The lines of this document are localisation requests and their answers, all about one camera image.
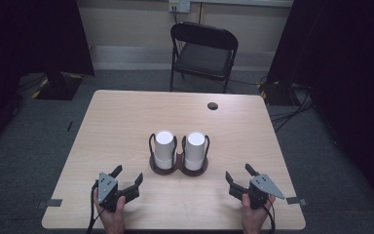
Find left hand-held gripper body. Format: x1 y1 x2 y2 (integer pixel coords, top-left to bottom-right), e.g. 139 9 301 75
95 172 141 213

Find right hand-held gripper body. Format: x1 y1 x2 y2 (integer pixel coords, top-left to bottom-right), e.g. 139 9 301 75
227 174 286 211

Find dark wood wire cup holder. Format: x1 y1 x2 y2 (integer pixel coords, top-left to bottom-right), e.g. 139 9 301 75
147 131 211 177

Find stack of white paper cups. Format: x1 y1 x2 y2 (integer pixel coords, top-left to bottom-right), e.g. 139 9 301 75
184 131 207 172
154 130 176 171

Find person's left hand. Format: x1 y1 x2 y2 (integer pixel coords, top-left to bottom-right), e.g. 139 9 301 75
93 194 127 234

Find person's right hand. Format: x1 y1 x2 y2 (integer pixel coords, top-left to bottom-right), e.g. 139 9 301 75
241 193 277 234

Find grey tape strip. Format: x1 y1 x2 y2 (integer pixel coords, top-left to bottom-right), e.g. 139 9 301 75
285 196 309 208
37 198 63 210

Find black stand base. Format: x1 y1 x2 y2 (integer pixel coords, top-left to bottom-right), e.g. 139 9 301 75
257 79 294 107
30 71 86 101

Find black folding chair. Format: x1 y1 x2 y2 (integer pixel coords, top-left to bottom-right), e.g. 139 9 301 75
169 20 240 95

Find black curtain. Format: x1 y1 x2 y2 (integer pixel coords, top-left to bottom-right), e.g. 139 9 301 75
0 0 95 154
266 0 374 209

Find left hand-held gripper cable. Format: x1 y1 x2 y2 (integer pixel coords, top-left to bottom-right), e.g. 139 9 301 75
86 179 101 234

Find hand-held gripper cable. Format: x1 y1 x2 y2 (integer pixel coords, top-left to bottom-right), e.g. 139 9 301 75
261 201 277 234
86 179 101 234

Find right hand-held gripper cable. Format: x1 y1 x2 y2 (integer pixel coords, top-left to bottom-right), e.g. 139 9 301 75
261 201 277 234

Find black floor cables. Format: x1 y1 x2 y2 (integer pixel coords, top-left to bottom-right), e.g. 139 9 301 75
269 83 316 132

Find white wall outlet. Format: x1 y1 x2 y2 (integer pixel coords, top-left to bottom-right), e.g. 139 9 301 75
168 0 192 15

